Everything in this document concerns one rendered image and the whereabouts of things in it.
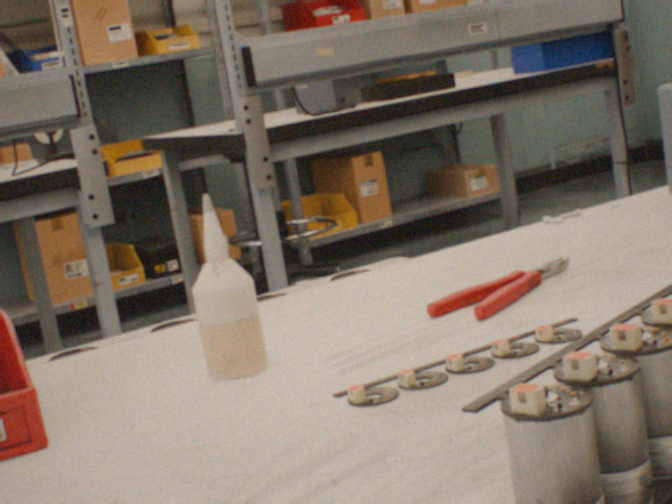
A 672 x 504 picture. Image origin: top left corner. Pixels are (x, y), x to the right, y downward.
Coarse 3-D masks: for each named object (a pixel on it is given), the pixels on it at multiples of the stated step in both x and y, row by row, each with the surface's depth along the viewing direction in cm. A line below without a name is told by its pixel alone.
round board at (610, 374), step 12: (600, 360) 33; (612, 360) 32; (624, 360) 32; (636, 360) 32; (600, 372) 31; (612, 372) 31; (624, 372) 31; (636, 372) 31; (576, 384) 31; (588, 384) 31; (600, 384) 31
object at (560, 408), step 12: (564, 384) 31; (564, 396) 30; (576, 396) 30; (588, 396) 30; (504, 408) 30; (552, 408) 29; (564, 408) 29; (576, 408) 29; (528, 420) 29; (540, 420) 29
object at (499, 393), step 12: (648, 300) 38; (624, 312) 37; (636, 312) 37; (612, 324) 36; (588, 336) 35; (600, 336) 35; (564, 348) 34; (576, 348) 34; (552, 360) 33; (528, 372) 33; (540, 372) 33; (504, 384) 32; (516, 384) 32; (480, 396) 31; (492, 396) 31; (504, 396) 31; (468, 408) 30; (480, 408) 30
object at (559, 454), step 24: (528, 432) 29; (552, 432) 29; (576, 432) 29; (528, 456) 29; (552, 456) 29; (576, 456) 29; (528, 480) 30; (552, 480) 29; (576, 480) 29; (600, 480) 30
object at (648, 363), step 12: (648, 336) 34; (648, 360) 33; (660, 360) 33; (648, 372) 33; (660, 372) 33; (648, 384) 33; (660, 384) 33; (648, 396) 33; (660, 396) 33; (648, 408) 33; (660, 408) 33; (648, 420) 33; (660, 420) 33; (648, 432) 33; (660, 432) 33; (648, 444) 33; (660, 444) 33; (660, 456) 33; (660, 468) 34
